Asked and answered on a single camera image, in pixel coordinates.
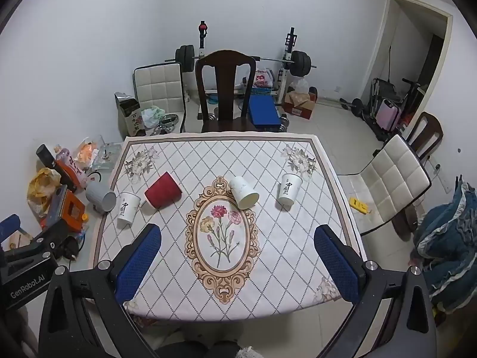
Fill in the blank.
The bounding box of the doorway frame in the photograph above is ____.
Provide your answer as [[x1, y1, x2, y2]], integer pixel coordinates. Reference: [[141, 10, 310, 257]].
[[359, 0, 454, 120]]

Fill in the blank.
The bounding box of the red cup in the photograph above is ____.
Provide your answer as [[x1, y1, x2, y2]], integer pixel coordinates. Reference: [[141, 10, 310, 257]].
[[144, 172, 183, 210]]

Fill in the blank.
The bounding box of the white weight bench rack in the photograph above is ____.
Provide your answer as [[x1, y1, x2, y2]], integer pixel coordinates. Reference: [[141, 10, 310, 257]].
[[196, 20, 299, 99]]

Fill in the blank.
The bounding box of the dark wooden chair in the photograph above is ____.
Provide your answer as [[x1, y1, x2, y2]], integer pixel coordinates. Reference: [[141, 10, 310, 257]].
[[195, 50, 258, 134], [404, 112, 444, 166]]

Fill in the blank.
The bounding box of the green and white plastic bag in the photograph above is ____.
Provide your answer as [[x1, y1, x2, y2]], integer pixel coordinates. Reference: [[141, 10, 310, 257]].
[[141, 106, 165, 129]]

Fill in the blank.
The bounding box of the floral printed tablecloth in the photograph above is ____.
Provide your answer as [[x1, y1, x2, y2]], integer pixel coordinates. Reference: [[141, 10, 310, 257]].
[[92, 132, 368, 323]]

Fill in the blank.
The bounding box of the blue clothing pile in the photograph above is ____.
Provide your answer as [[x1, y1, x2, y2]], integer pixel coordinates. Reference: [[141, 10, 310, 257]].
[[411, 182, 477, 316]]

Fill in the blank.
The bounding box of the barbell with black plates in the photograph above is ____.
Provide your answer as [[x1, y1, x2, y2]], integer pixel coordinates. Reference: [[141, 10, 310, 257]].
[[165, 45, 318, 78]]

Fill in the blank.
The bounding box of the red printed box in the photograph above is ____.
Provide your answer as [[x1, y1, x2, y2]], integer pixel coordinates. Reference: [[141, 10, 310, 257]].
[[55, 148, 91, 192]]

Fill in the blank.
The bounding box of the red and white plastic bag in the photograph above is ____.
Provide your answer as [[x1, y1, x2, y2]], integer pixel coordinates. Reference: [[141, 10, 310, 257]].
[[253, 68, 274, 89]]

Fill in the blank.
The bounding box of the clear plastic bag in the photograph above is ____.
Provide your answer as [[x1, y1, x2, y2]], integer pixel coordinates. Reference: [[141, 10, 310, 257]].
[[290, 78, 311, 95]]

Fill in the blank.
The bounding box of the black power plug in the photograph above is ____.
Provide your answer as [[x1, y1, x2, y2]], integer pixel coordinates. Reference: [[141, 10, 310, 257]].
[[60, 234, 82, 261]]

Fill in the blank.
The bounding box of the white padded chair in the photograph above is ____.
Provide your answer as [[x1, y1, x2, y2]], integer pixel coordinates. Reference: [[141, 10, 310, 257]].
[[133, 63, 188, 135], [337, 134, 433, 237]]

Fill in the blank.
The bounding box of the orange snack bag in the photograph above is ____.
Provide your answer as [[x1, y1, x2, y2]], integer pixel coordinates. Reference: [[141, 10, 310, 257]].
[[75, 138, 100, 165]]

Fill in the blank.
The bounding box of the blue bench pad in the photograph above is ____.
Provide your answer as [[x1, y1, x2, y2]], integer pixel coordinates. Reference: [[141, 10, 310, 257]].
[[248, 95, 281, 130]]

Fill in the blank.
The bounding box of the brown cardboard box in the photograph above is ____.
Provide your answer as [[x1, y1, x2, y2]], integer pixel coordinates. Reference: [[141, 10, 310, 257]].
[[282, 90, 318, 121]]

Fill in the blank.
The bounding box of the pink suitcase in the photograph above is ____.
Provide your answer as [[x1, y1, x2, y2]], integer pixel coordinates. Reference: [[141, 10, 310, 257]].
[[375, 99, 402, 132]]

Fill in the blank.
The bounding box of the brown printed paper bag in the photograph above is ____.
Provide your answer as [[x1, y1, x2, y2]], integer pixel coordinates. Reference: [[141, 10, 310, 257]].
[[114, 92, 146, 138]]

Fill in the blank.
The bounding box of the orange and black appliance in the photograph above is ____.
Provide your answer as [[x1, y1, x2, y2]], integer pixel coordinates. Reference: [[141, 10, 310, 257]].
[[40, 188, 90, 232]]

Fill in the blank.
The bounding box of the small black barbell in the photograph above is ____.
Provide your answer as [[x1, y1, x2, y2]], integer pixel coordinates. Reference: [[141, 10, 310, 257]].
[[338, 98, 365, 113]]

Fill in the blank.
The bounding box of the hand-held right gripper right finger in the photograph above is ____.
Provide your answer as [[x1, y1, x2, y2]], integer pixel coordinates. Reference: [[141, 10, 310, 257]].
[[314, 225, 438, 358]]

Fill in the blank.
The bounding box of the clear glass tray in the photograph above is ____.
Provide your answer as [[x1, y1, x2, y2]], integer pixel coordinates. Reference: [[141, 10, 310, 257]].
[[92, 141, 123, 171]]

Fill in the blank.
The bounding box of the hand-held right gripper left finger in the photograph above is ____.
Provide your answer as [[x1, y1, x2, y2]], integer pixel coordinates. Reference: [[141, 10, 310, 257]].
[[39, 224, 162, 358]]

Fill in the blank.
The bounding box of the plain white cup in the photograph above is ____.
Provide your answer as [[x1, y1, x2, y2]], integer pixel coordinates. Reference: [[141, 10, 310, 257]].
[[229, 176, 259, 210]]

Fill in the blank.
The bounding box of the grey cup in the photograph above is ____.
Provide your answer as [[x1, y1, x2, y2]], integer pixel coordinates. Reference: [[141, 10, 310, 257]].
[[86, 181, 117, 214]]

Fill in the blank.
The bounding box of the yellow tool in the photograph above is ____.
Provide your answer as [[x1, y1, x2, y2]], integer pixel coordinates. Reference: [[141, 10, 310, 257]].
[[349, 197, 373, 215]]

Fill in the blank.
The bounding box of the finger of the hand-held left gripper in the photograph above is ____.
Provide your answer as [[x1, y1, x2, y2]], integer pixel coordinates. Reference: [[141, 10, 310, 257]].
[[23, 219, 72, 260], [0, 214, 22, 249]]

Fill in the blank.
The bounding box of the yellow plastic bag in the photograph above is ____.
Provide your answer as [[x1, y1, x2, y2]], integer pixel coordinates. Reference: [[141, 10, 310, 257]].
[[27, 168, 62, 217]]

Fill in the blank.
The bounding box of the white printed paper cup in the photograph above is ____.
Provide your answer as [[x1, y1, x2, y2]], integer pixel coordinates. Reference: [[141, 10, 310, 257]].
[[278, 173, 303, 209], [117, 192, 141, 229]]

